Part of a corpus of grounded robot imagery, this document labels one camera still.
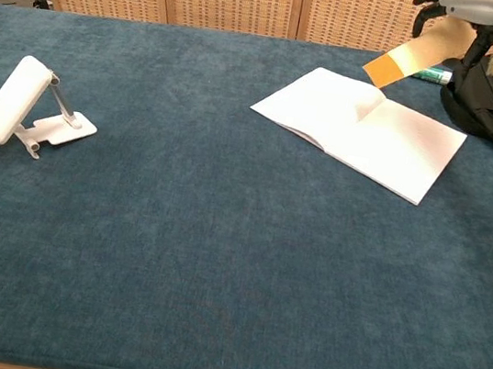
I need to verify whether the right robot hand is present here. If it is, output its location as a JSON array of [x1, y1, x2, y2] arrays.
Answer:
[[404, 0, 493, 73]]

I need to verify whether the orange and cream tasselled bookmark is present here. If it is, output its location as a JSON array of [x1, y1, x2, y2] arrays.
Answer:
[[358, 4, 493, 109]]

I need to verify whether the white book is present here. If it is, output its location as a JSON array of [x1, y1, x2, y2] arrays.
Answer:
[[238, 57, 475, 212]]

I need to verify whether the white and green glue stick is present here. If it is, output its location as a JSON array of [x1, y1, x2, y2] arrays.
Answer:
[[409, 63, 454, 87]]

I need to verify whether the blue table cloth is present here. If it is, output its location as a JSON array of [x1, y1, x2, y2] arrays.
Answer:
[[0, 0, 493, 369]]

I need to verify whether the white folding phone stand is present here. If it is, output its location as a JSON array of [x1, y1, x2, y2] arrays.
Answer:
[[0, 50, 108, 171]]

